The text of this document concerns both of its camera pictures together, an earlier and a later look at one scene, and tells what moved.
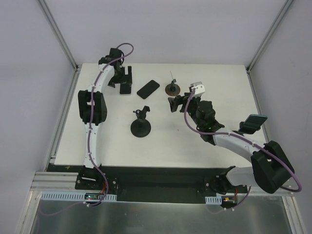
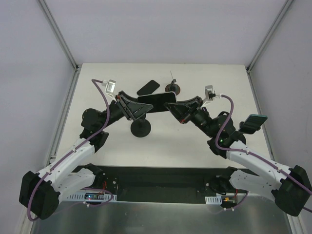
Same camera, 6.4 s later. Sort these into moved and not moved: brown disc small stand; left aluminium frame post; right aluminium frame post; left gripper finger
Moved: left gripper finger
Not moved: brown disc small stand; left aluminium frame post; right aluminium frame post
